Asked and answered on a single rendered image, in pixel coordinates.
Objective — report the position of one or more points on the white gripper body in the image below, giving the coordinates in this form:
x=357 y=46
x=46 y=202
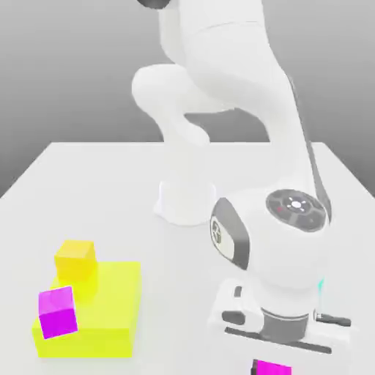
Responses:
x=281 y=351

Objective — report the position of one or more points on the small magenta cube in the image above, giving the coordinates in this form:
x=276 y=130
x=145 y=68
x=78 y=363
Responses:
x=58 y=322
x=274 y=369

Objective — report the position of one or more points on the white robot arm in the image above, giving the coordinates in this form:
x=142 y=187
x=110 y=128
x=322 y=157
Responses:
x=234 y=88

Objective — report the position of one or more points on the small yellow cube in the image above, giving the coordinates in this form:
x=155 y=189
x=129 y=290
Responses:
x=75 y=263

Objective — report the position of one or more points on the large yellow box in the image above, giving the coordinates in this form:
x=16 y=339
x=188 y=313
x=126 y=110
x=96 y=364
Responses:
x=111 y=310

